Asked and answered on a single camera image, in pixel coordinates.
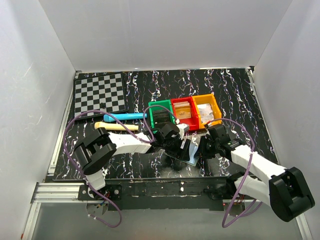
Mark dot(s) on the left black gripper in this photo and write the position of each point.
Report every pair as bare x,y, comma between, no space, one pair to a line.
185,149

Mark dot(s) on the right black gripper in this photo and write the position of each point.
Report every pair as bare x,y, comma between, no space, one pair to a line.
203,146

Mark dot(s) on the green card holder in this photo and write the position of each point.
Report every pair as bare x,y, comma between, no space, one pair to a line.
174,152

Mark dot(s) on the red plastic bin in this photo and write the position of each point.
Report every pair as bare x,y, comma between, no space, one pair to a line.
193,121

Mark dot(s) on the yellow plastic bin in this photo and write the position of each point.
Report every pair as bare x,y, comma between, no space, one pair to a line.
206,98

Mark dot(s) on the green plastic bin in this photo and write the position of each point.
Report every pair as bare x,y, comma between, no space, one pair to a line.
157,105

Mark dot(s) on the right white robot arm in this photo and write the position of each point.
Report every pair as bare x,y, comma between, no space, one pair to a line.
285,190

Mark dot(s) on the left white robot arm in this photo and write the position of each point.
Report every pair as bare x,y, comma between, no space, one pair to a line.
95,150

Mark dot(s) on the white card in yellow bin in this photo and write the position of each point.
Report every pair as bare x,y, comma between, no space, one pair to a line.
205,110

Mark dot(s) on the orange card in red bin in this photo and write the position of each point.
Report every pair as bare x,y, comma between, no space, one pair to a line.
182,110

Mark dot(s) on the black card in green bin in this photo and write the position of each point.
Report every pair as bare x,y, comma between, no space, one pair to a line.
161,116

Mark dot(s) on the blue plastic crayon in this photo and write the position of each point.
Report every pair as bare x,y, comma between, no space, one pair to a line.
123,117

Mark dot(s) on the cream plastic crayon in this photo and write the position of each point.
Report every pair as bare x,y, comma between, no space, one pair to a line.
116,126

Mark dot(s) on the checkered chessboard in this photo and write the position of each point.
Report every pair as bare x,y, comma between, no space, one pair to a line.
90,91

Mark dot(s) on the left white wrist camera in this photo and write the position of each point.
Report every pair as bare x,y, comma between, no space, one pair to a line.
183,129

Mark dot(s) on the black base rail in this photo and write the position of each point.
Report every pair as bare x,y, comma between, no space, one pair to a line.
162,193

